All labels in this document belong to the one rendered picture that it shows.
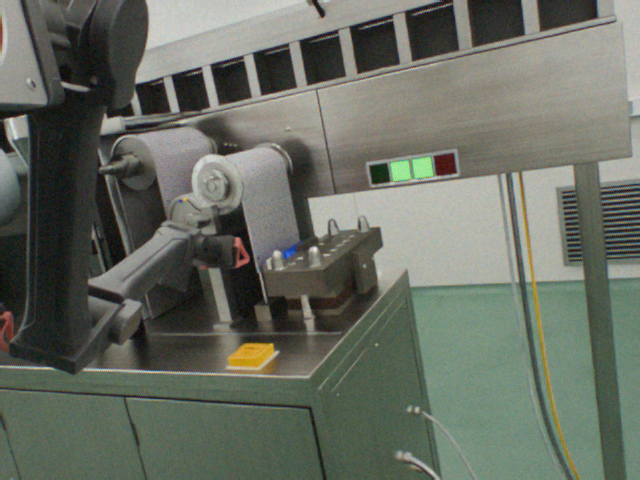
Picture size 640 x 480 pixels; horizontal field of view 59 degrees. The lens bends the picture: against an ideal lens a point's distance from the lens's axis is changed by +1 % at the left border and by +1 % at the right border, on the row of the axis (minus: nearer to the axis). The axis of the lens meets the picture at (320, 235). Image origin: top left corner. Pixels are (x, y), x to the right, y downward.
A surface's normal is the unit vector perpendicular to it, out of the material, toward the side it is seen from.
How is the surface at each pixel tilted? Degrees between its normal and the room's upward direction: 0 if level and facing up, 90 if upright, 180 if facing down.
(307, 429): 90
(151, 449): 90
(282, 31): 90
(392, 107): 90
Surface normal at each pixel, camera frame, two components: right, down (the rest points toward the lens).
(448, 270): -0.42, 0.25
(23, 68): 0.98, -0.17
